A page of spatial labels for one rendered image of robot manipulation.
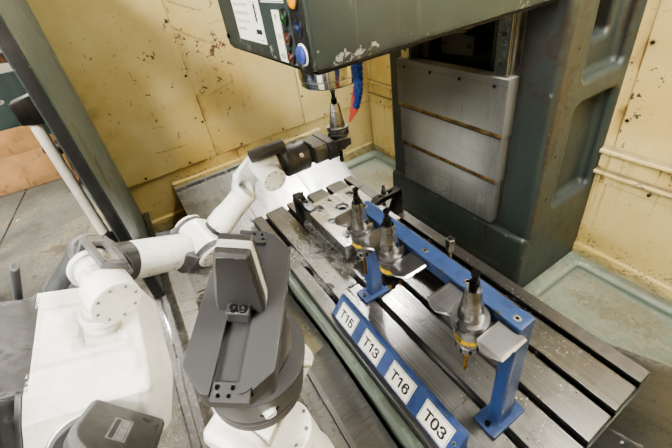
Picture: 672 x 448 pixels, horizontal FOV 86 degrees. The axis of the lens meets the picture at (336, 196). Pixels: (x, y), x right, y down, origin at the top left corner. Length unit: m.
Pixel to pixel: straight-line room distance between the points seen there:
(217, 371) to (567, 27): 1.03
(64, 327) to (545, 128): 1.16
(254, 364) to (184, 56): 1.74
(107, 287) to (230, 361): 0.36
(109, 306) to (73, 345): 0.09
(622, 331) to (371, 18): 1.34
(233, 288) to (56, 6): 1.69
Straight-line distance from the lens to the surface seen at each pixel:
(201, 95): 1.95
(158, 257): 0.94
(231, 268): 0.22
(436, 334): 1.06
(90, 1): 1.86
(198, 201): 2.00
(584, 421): 1.02
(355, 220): 0.84
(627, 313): 1.69
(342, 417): 1.12
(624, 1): 1.39
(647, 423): 1.22
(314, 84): 0.95
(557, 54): 1.12
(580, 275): 1.76
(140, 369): 0.63
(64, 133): 1.24
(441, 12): 0.77
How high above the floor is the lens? 1.77
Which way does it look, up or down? 33 degrees down
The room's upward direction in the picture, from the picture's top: 9 degrees counter-clockwise
